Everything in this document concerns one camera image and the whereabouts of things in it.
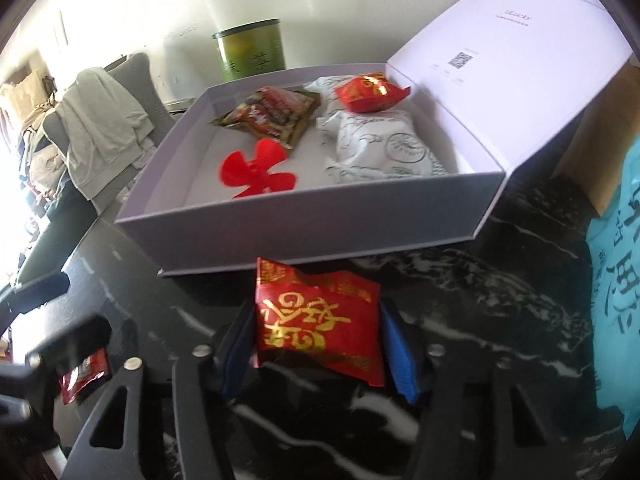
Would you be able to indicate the red plastic fan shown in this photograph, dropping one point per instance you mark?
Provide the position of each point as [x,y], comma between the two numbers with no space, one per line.
[255,170]

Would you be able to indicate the red ketchup packet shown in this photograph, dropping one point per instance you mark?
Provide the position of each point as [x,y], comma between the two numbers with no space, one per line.
[85,372]

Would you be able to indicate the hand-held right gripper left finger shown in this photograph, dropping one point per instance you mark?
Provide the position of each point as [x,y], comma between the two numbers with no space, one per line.
[235,355]

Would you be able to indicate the brown snack packet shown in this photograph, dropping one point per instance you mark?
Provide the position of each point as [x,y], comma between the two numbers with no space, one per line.
[270,115]

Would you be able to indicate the white printed snack packet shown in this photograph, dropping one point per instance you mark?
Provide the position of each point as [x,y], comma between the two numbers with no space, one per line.
[385,150]
[322,89]

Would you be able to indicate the grey sweater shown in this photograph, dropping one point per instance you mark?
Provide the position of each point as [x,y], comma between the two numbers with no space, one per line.
[100,125]

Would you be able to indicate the red gold-print candy packet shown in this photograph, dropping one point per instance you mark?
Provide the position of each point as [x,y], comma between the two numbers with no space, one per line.
[370,92]
[315,320]

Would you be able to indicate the grey leaf-pattern chair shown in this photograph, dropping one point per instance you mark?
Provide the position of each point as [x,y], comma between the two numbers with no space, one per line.
[142,80]

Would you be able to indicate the pile of clothes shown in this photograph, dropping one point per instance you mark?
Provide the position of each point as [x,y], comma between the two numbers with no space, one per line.
[40,175]

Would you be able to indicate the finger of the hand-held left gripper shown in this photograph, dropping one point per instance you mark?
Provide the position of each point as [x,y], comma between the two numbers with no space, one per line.
[75,332]
[35,291]

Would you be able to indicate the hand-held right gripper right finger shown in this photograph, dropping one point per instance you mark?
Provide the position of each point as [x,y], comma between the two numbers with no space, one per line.
[400,355]

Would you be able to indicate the cyan plastic bag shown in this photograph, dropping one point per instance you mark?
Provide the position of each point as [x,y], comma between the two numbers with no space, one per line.
[615,260]

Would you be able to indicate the green tea can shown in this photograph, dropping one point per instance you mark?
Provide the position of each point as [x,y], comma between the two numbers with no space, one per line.
[250,55]

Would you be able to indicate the white gift box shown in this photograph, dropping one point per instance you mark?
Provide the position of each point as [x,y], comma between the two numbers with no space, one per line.
[165,230]

